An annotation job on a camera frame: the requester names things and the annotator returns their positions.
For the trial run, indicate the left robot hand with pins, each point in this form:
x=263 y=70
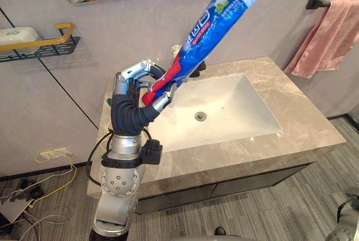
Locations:
x=126 y=112

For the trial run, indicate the blue toothpaste tube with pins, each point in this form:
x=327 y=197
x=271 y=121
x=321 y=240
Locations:
x=202 y=36

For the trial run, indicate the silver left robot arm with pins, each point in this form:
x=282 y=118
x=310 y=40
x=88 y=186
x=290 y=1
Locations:
x=120 y=176

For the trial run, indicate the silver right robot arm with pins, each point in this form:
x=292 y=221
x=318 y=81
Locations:
x=346 y=215

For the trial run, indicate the green small object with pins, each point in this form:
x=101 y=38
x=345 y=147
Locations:
x=109 y=101

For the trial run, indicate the sink drain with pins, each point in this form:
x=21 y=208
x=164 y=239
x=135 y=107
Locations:
x=200 y=116

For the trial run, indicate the white fluffy item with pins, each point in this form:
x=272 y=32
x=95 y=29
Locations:
x=176 y=50

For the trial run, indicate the black faucet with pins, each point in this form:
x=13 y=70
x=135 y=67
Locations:
x=199 y=68

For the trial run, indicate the white rectangular sink basin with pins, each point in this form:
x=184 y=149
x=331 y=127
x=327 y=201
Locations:
x=224 y=112

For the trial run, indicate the grey vanity cabinet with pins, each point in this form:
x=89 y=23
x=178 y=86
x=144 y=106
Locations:
x=224 y=179

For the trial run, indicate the black power adapter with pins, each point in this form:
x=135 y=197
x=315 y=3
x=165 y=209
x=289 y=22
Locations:
x=35 y=192

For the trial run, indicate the white soap box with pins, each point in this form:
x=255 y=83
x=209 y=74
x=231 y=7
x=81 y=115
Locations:
x=18 y=37

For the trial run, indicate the white flat board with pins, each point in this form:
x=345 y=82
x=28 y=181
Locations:
x=15 y=206

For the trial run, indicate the pink towel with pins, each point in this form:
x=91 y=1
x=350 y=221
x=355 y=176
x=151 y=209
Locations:
x=325 y=39

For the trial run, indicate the black towel bar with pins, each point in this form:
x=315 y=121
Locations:
x=317 y=1

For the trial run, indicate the white wall socket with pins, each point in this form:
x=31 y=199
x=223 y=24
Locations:
x=54 y=153

